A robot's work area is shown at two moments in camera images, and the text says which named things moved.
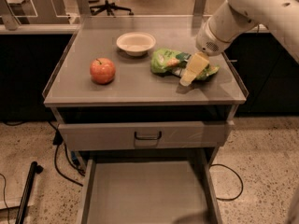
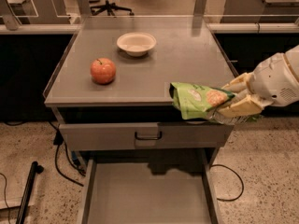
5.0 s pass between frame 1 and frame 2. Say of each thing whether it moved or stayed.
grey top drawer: stayed
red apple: stayed
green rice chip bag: moved
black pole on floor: stayed
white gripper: moved
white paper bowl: stayed
